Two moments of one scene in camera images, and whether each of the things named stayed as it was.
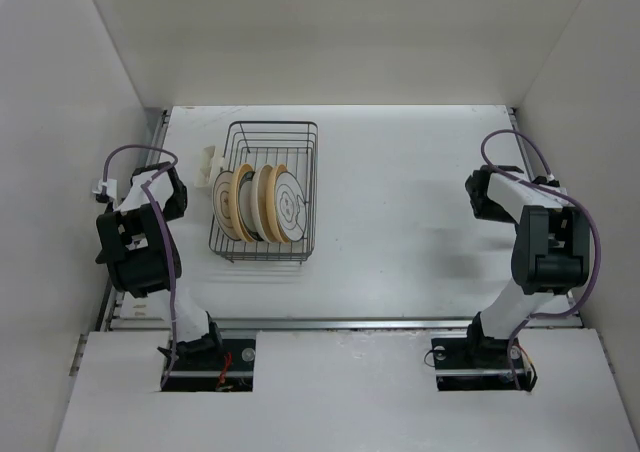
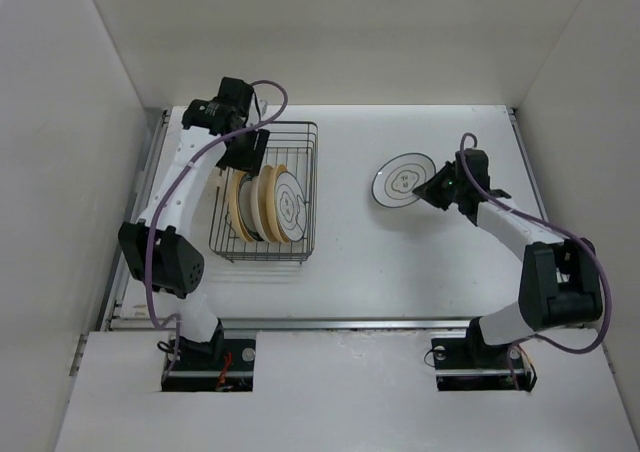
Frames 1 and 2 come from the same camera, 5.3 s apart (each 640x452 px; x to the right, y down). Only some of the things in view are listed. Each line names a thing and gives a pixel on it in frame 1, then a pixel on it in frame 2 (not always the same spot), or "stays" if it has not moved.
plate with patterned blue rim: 245,206 stays
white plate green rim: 221,204 -> 398,176
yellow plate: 271,189 stays
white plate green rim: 291,208 stays
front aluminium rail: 342,322 stays
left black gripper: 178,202 -> 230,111
